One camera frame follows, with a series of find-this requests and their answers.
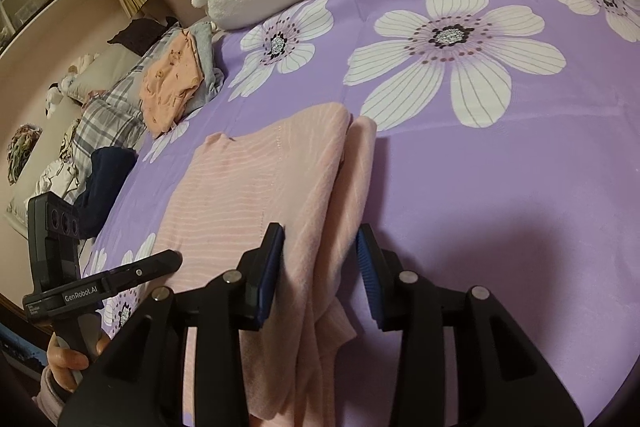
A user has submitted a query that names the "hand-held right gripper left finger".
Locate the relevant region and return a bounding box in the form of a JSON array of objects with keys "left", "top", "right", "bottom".
[{"left": 59, "top": 222, "right": 286, "bottom": 427}]

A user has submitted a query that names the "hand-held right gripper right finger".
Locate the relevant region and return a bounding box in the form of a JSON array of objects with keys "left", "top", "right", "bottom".
[{"left": 355, "top": 224, "right": 585, "bottom": 427}]

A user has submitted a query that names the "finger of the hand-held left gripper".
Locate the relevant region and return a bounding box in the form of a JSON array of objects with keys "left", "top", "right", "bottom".
[{"left": 131, "top": 249, "right": 184, "bottom": 284}]

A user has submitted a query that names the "pink striped garment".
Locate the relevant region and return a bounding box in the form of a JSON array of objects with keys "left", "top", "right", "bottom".
[{"left": 152, "top": 103, "right": 378, "bottom": 427}]

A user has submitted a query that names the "person's left forearm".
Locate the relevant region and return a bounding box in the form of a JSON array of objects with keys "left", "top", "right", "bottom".
[{"left": 32, "top": 364, "right": 77, "bottom": 426}]

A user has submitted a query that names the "person's left hand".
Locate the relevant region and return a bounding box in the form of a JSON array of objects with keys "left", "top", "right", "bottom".
[{"left": 46, "top": 329, "right": 112, "bottom": 390}]

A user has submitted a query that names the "navy blue cloth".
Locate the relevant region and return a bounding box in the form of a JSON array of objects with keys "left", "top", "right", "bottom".
[{"left": 75, "top": 147, "right": 138, "bottom": 238}]

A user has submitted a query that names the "round patterned cushion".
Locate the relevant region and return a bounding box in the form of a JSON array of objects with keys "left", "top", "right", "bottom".
[{"left": 6, "top": 123, "right": 43, "bottom": 185}]

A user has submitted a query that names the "purple floral bedsheet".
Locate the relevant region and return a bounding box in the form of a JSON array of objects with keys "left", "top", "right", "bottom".
[{"left": 80, "top": 0, "right": 640, "bottom": 427}]

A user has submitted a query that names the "plaid cloth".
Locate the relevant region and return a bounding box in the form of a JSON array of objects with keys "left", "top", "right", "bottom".
[{"left": 65, "top": 57, "right": 156, "bottom": 158}]

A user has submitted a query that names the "small stuffed toy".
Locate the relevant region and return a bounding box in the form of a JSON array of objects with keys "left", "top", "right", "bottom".
[{"left": 45, "top": 54, "right": 96, "bottom": 108}]

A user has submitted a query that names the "beige pillow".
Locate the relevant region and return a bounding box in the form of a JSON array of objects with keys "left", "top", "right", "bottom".
[{"left": 65, "top": 47, "right": 143, "bottom": 105}]

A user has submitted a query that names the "orange printed folded garment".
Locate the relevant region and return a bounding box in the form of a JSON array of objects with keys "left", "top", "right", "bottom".
[{"left": 138, "top": 28, "right": 206, "bottom": 138}]

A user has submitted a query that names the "grey folded garment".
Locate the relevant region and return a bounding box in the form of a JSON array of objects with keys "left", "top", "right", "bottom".
[{"left": 177, "top": 21, "right": 226, "bottom": 118}]

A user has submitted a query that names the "dark purple cloth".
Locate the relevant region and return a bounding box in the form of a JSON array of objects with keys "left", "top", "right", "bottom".
[{"left": 107, "top": 18, "right": 181, "bottom": 58}]

